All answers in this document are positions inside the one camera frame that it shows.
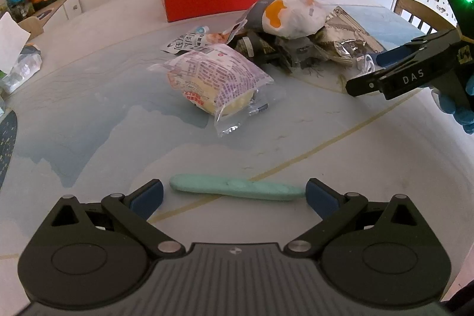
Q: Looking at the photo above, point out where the white paper sheet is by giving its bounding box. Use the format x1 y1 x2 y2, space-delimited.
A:
0 10 31 54

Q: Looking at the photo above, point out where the mint green oblong case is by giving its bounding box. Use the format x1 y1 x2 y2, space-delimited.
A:
169 174 307 202

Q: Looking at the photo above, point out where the light wooden box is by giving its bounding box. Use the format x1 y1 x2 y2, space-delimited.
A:
18 17 46 40

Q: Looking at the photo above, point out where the low white front sideboard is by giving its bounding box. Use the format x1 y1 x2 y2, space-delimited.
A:
15 0 83 35

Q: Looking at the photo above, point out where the white sausage wrapper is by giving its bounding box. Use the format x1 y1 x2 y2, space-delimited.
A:
160 25 238 55

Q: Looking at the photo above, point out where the white printed desktop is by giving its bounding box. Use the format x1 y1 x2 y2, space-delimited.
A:
0 0 474 316

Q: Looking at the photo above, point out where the silver foil wrapper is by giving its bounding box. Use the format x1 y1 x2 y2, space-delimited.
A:
315 6 384 65

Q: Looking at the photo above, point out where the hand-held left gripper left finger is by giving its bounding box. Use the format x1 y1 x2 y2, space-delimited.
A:
28 180 186 259

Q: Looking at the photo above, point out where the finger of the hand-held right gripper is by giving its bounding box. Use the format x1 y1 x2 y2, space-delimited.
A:
346 49 462 100
376 29 462 69

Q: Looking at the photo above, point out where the person's right hand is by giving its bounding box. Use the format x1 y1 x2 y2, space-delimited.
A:
431 88 474 135

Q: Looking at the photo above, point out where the black crumpled wrapper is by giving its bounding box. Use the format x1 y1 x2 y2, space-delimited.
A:
235 35 326 70

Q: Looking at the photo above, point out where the light wooden chair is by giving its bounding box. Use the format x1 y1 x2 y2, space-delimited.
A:
393 0 456 35

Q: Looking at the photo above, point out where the crumpled printed plastic bag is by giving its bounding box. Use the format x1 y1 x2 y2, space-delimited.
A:
0 44 43 94

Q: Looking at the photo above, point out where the clear purple print bread packet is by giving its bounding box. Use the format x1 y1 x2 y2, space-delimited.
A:
147 44 276 138

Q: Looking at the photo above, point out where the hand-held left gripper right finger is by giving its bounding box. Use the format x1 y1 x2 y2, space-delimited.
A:
283 179 441 259

